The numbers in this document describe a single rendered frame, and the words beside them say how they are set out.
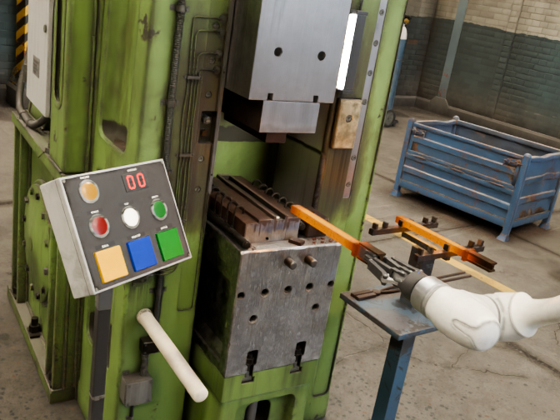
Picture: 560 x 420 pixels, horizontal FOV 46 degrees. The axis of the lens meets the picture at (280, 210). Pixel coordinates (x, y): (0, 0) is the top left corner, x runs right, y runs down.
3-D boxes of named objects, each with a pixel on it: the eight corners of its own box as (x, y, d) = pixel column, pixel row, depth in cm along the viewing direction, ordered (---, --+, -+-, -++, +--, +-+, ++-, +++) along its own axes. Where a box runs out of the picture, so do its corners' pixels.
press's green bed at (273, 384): (297, 465, 248) (318, 358, 233) (207, 492, 229) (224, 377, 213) (232, 382, 292) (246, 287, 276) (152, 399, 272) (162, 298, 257)
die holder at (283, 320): (320, 358, 233) (342, 242, 218) (223, 378, 213) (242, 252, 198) (246, 287, 277) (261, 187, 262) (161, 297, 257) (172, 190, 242)
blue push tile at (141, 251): (158, 263, 167) (150, 235, 167) (136, 271, 162) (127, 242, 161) (153, 264, 168) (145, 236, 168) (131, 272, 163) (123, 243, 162)
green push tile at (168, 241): (184, 254, 176) (176, 227, 175) (165, 261, 170) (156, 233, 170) (180, 255, 177) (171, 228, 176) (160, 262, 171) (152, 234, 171)
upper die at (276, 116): (315, 133, 204) (320, 102, 201) (258, 132, 193) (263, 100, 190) (251, 102, 237) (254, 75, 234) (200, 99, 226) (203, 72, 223)
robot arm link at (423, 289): (448, 317, 155) (432, 305, 160) (458, 282, 152) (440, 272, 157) (420, 322, 151) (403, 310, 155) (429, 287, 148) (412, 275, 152)
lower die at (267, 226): (297, 238, 215) (301, 214, 213) (242, 243, 205) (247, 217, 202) (238, 195, 248) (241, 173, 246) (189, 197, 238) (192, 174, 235)
